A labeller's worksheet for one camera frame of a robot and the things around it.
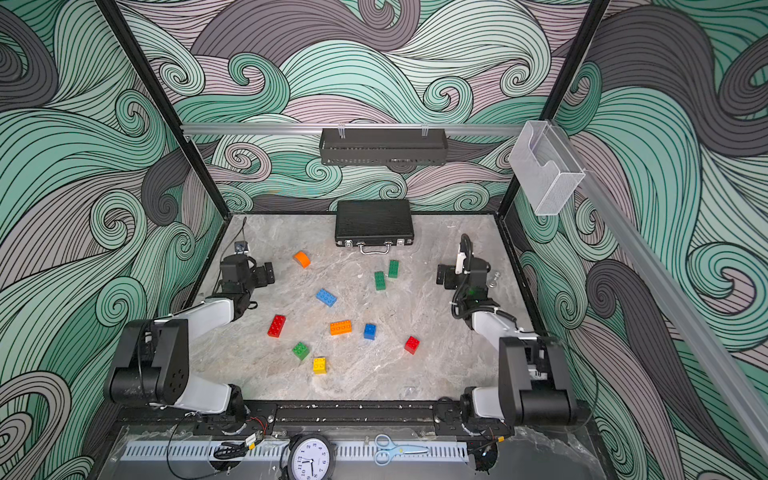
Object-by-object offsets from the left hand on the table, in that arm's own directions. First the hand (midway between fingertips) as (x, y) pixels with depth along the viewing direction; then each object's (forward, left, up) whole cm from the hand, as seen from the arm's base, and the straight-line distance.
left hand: (252, 262), depth 92 cm
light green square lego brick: (-25, -19, -7) cm, 32 cm away
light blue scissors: (-48, -42, -10) cm, 65 cm away
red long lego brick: (-17, -9, -9) cm, 21 cm away
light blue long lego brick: (-7, -23, -9) cm, 26 cm away
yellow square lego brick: (-29, -25, -7) cm, 39 cm away
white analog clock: (-49, -25, -7) cm, 55 cm away
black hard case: (+21, -39, -5) cm, 44 cm away
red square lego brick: (-23, -50, -7) cm, 55 cm away
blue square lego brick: (-19, -38, -7) cm, 43 cm away
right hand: (-1, -64, +1) cm, 64 cm away
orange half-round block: (+8, -13, -9) cm, 17 cm away
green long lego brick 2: (0, -41, -11) cm, 42 cm away
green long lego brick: (+4, -46, -9) cm, 47 cm away
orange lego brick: (-17, -29, -9) cm, 35 cm away
